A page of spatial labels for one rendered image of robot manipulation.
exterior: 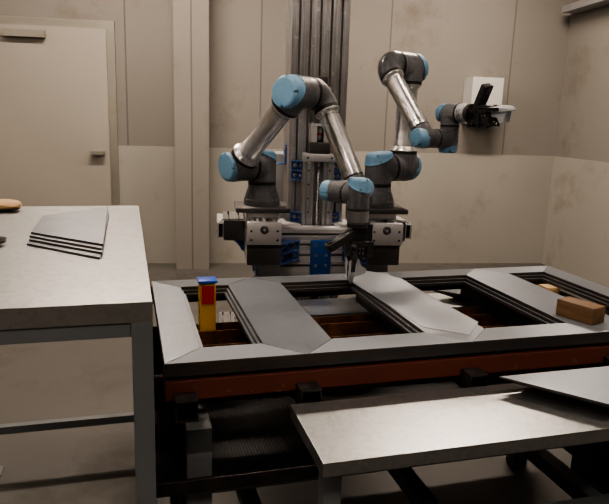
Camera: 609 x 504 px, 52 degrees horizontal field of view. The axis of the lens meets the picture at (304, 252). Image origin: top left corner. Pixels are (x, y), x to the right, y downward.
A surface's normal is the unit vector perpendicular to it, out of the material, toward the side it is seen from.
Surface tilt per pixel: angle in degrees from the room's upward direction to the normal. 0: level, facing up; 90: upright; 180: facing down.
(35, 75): 90
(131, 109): 90
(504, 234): 90
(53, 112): 90
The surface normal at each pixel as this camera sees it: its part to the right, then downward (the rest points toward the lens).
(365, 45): 0.13, 0.22
